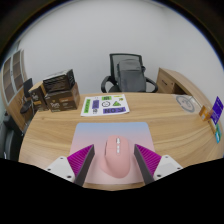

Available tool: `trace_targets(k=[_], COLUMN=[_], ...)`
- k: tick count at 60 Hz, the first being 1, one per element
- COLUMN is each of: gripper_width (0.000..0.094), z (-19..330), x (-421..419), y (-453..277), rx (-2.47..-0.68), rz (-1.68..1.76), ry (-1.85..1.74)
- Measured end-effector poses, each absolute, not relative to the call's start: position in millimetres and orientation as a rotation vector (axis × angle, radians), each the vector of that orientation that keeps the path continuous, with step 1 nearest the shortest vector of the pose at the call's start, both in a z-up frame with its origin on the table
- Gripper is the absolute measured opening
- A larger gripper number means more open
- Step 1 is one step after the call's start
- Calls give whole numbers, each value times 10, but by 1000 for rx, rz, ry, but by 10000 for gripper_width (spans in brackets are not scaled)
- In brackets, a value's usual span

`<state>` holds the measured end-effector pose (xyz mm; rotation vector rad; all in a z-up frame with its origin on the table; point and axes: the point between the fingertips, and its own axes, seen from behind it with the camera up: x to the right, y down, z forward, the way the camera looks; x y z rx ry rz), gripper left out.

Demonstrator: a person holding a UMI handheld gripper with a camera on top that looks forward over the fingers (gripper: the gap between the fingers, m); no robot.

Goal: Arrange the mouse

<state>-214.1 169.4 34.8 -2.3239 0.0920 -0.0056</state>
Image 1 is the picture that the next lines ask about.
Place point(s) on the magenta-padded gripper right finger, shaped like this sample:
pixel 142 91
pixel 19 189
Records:
pixel 154 161

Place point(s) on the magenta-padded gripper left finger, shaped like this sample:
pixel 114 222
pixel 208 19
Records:
pixel 73 161

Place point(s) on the pink computer mouse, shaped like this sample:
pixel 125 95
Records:
pixel 115 160

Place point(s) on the pink and blue mouse pad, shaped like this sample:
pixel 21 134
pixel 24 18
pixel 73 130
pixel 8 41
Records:
pixel 100 131

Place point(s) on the wide brown cardboard box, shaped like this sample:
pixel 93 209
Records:
pixel 63 101

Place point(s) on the white sticker sheet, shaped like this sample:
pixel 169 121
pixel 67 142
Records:
pixel 105 105

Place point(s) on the round white coaster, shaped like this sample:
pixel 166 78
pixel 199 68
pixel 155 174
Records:
pixel 185 104

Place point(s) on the small teal card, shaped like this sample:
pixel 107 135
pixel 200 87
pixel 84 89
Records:
pixel 218 133

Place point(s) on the small wooden card holder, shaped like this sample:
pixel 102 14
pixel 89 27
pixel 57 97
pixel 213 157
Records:
pixel 205 113

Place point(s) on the tall brown cardboard box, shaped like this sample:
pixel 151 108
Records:
pixel 36 98

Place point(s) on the wooden side desk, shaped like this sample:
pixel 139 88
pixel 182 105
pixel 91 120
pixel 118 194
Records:
pixel 170 83

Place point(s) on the black cardboard box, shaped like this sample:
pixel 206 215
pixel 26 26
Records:
pixel 59 81

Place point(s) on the purple card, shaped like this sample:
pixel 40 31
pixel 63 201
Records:
pixel 217 109

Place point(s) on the grey backpack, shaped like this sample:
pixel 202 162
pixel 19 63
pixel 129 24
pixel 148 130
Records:
pixel 131 76

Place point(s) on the wooden shelf unit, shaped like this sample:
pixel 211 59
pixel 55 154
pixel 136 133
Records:
pixel 13 80

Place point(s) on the black mesh office chair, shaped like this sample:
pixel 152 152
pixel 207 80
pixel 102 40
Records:
pixel 114 63

